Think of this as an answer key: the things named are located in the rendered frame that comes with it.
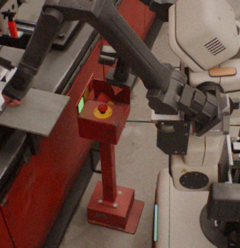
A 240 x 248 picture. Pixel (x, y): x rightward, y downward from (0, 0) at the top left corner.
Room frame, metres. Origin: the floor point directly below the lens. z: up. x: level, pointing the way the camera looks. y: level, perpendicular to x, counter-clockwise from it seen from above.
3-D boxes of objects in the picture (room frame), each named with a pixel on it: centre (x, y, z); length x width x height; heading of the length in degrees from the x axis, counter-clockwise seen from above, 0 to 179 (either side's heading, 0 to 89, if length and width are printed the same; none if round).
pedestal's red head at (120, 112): (1.33, 0.05, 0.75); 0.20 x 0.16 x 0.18; 162
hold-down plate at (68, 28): (1.70, 0.19, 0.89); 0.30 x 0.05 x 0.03; 160
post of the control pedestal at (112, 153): (1.33, 0.05, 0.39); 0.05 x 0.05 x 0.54; 72
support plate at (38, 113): (1.10, 0.31, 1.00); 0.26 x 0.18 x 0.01; 70
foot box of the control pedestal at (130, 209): (1.32, 0.02, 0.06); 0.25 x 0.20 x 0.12; 72
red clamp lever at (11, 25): (1.28, 0.34, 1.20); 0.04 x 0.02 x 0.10; 70
